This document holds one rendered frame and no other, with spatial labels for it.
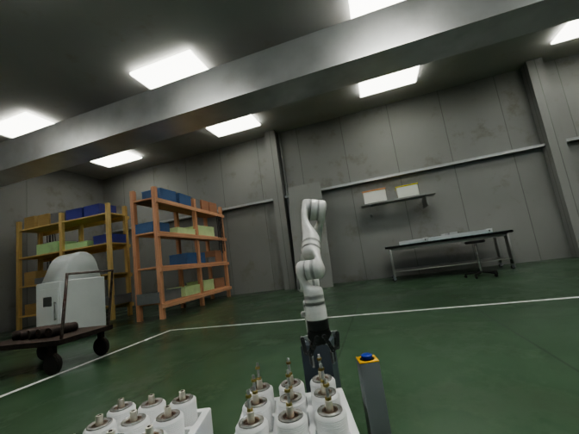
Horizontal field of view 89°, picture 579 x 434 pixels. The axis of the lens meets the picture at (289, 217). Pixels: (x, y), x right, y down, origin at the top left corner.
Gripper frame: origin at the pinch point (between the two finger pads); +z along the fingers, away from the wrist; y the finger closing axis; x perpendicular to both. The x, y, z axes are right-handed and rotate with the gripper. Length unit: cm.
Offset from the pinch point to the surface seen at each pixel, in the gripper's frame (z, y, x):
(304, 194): -192, 144, 611
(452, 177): -171, 472, 494
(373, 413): 20.5, 15.4, 1.2
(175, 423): 11, -50, 4
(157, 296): 0, -183, 460
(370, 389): 12.7, 15.8, 1.2
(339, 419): 10.7, -1.0, -16.3
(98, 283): -36, -256, 415
